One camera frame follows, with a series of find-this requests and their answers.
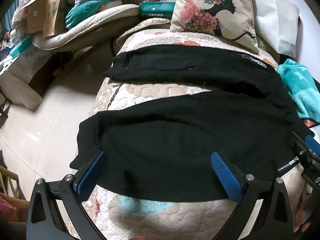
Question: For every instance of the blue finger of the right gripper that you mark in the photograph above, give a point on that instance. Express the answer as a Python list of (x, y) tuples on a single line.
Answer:
[(313, 145)]

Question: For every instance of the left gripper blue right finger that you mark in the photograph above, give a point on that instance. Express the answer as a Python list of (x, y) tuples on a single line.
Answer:
[(274, 219)]

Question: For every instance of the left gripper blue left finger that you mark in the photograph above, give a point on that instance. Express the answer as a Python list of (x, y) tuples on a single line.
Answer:
[(44, 219)]

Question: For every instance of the black pants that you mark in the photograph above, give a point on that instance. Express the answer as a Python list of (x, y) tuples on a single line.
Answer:
[(161, 149)]

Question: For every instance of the teal white fleece blanket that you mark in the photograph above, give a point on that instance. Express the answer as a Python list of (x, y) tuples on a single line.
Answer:
[(301, 87)]

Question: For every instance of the wooden chair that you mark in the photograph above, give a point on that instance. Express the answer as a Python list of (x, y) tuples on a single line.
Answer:
[(12, 194)]

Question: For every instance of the heart pattern quilted bedspread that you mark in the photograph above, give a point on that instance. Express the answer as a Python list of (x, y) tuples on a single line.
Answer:
[(123, 217)]

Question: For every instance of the white paper bag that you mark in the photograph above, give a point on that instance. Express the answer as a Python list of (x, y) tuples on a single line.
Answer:
[(276, 21)]

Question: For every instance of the floral woman print pillow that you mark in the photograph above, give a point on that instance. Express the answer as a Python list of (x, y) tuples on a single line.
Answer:
[(230, 19)]

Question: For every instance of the beige cushioned lounge pad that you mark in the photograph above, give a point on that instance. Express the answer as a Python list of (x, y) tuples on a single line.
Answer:
[(87, 25)]

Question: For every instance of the teal folded cloth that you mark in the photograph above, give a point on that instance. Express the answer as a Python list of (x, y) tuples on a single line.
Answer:
[(83, 11)]

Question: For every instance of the brown cardboard box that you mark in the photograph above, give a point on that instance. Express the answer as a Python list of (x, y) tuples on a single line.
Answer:
[(46, 17)]

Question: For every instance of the teal tissue pack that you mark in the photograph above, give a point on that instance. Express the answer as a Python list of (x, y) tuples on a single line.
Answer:
[(156, 9)]

